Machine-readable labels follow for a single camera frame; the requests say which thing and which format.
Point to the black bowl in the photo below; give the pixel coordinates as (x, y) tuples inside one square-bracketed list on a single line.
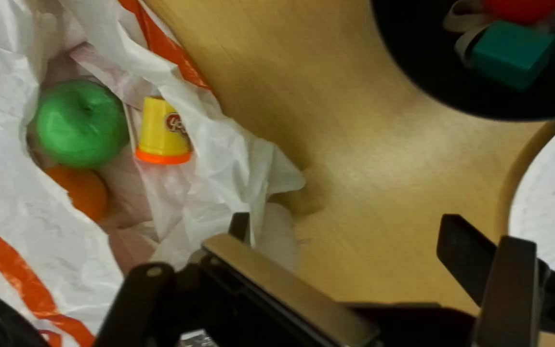
[(418, 70)]

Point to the red ball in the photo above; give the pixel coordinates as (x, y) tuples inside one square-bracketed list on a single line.
[(524, 10)]

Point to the white plastic bag orange print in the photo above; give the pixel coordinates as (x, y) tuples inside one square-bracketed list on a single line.
[(8, 244)]

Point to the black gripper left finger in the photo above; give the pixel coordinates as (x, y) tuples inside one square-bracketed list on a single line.
[(277, 290)]

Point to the small white piece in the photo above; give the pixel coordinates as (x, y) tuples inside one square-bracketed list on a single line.
[(461, 22)]

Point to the yellow Play-Doh cup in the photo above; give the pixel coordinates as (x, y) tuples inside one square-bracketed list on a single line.
[(160, 132)]

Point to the green apple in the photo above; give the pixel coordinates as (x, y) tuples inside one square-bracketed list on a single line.
[(77, 126)]

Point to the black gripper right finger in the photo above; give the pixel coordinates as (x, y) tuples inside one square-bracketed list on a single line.
[(509, 290)]

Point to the small teal block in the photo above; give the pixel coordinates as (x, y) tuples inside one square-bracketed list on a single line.
[(511, 57)]

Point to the white plate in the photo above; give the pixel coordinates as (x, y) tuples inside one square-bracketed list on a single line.
[(553, 199)]

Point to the orange fruit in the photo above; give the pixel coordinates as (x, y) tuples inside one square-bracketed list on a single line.
[(85, 194)]

